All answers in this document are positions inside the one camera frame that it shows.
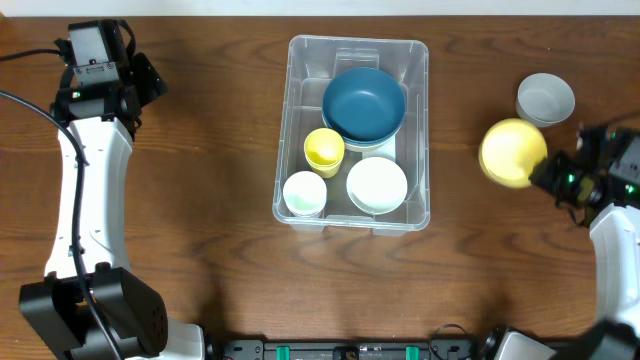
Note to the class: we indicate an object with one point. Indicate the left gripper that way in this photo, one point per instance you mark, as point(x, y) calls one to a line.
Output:
point(151, 82)

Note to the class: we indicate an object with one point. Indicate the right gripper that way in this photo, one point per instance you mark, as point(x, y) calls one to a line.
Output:
point(544, 174)

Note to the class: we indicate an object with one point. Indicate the yellow bowl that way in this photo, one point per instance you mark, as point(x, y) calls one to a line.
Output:
point(510, 150)

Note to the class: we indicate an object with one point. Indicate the grey bowl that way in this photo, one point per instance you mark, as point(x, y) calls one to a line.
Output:
point(544, 100)

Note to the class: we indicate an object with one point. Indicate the yellow cup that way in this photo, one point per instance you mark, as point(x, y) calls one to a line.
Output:
point(324, 147)
point(325, 171)

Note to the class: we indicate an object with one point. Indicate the cream cup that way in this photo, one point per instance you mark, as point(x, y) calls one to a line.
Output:
point(305, 194)

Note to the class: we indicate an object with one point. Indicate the white bowl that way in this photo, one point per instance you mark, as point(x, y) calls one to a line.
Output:
point(376, 185)

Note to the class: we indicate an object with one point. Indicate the blue bowl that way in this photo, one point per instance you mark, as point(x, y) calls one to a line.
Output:
point(367, 131)
point(364, 91)

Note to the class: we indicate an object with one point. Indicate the cream bowl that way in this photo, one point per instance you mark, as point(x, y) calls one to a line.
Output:
point(365, 148)

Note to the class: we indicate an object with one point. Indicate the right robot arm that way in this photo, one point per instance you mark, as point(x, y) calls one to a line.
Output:
point(615, 335)

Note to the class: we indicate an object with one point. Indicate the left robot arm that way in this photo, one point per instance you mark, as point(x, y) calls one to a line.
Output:
point(89, 305)

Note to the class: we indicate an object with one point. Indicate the clear plastic container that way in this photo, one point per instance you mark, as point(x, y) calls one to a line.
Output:
point(313, 61)

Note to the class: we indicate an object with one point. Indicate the white label in container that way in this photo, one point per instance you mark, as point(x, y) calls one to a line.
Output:
point(387, 150)

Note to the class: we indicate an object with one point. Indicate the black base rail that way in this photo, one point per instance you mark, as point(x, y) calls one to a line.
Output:
point(446, 349)

